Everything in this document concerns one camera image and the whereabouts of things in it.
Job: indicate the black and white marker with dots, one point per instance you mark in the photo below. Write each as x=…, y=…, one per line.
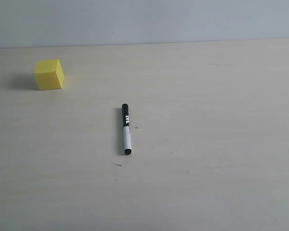
x=126, y=129

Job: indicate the yellow foam cube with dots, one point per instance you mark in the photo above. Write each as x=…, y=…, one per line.
x=48, y=74

